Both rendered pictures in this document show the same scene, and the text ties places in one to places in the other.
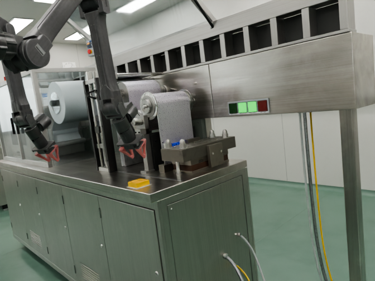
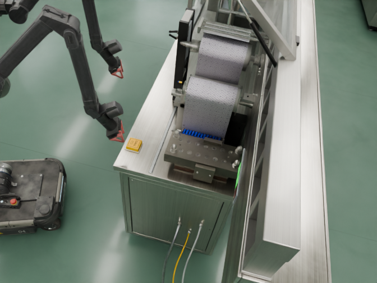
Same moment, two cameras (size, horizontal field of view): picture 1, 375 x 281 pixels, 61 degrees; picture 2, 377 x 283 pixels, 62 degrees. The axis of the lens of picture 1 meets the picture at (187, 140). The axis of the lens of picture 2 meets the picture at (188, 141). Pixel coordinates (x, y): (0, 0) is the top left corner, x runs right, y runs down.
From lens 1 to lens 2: 1.58 m
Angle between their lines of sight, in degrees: 59
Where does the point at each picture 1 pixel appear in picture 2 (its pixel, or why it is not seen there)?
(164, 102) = (196, 97)
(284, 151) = not seen: outside the picture
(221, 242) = (179, 217)
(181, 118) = (214, 117)
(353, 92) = not seen: outside the picture
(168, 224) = (127, 185)
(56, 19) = (14, 56)
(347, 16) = (247, 264)
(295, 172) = not seen: outside the picture
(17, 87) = (88, 21)
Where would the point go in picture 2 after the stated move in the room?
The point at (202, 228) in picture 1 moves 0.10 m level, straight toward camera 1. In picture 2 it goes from (160, 201) to (145, 209)
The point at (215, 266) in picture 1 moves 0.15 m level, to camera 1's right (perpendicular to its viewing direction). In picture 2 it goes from (168, 222) to (181, 241)
